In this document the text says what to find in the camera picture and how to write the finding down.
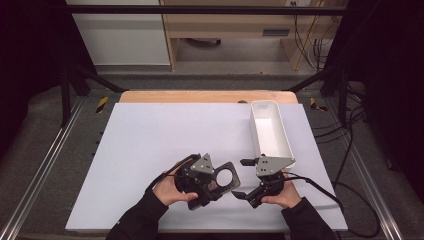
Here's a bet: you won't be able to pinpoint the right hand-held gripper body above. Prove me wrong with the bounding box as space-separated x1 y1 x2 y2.
247 154 296 209

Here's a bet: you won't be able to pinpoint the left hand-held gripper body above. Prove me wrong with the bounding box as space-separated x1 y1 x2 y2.
174 153 223 211

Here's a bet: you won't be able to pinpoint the dark metal bracket plate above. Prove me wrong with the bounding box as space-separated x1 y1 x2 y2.
212 161 242 197

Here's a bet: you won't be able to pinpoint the white plastic bin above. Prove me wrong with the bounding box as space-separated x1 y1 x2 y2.
249 99 297 169

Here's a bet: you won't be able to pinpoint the person's left hand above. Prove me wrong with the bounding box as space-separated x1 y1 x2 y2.
152 159 199 207

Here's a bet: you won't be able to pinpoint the person's right hand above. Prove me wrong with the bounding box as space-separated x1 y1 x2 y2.
261 171 303 209

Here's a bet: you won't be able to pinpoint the white board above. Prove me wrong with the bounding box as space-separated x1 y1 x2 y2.
64 102 348 233

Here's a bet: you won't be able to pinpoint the yellow black tape strip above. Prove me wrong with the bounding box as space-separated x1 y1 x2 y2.
95 95 110 114
309 97 328 113

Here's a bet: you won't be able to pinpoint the wooden table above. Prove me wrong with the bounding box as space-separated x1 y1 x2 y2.
119 89 299 104

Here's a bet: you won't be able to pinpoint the black object under desk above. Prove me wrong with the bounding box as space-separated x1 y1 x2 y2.
184 37 223 48

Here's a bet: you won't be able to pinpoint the grey desk label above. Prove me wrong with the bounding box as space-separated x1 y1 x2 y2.
262 28 291 37

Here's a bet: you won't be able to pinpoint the wooden desk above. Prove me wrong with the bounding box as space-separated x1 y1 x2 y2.
159 0 348 72

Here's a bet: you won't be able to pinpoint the black curtain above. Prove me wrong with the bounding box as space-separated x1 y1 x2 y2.
324 0 424 194
0 0 98 161

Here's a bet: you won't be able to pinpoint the white cabinet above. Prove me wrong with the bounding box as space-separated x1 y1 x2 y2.
65 0 171 66

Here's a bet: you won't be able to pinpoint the black horizontal bar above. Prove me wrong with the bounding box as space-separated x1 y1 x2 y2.
64 5 348 16

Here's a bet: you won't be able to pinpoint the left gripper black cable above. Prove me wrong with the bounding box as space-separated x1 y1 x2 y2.
144 153 201 194

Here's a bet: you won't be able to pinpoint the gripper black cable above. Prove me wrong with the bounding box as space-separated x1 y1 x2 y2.
144 153 201 194
281 172 382 239

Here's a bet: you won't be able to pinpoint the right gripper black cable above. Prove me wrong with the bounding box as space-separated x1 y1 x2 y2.
281 172 382 239

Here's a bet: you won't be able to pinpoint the black floor cables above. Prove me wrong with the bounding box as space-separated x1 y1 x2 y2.
313 84 368 144

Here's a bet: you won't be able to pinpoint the black metal frame stand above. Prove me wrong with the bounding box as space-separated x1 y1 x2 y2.
283 64 351 126
59 63 128 128

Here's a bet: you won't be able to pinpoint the aluminium rail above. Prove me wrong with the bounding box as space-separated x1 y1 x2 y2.
0 96 86 240
324 96 404 240

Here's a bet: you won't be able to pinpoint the hanging cable bundle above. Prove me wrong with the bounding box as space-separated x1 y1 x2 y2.
292 13 341 72

